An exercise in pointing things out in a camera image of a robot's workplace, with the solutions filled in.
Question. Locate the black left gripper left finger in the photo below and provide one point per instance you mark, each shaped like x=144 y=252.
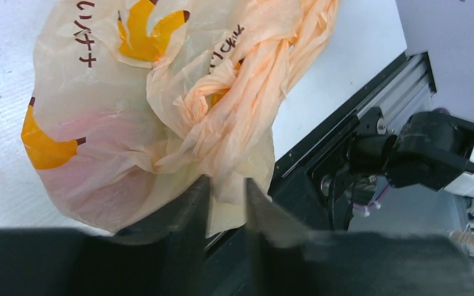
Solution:
x=166 y=249

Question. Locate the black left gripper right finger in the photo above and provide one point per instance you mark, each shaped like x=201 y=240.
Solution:
x=275 y=241

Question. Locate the orange plastic bag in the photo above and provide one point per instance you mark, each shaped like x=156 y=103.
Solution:
x=133 y=100

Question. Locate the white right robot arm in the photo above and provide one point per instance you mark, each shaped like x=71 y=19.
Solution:
x=432 y=149

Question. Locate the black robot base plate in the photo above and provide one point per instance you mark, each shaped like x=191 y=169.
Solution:
x=312 y=178

